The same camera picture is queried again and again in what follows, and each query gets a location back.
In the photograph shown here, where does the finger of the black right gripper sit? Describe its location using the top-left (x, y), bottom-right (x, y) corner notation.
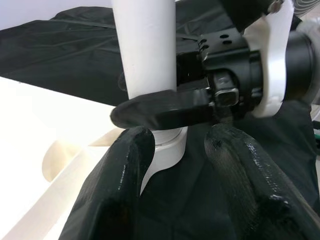
top-left (117, 50), bottom-right (210, 92)
top-left (109, 88), bottom-right (216, 131)

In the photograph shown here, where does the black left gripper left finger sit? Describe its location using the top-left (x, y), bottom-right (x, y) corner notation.
top-left (58, 125), bottom-right (155, 240)

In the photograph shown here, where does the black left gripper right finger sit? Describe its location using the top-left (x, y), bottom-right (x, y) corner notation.
top-left (203, 123), bottom-right (320, 240)

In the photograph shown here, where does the white plastic table leg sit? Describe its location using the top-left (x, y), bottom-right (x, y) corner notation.
top-left (109, 0), bottom-right (188, 151)

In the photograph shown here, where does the white plastic table top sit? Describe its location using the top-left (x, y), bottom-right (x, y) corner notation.
top-left (0, 76), bottom-right (189, 240)

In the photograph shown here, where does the white standing fan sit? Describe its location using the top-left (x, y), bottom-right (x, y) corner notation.
top-left (291, 0), bottom-right (320, 19)

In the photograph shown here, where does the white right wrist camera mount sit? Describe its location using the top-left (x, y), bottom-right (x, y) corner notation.
top-left (219, 0), bottom-right (295, 119)

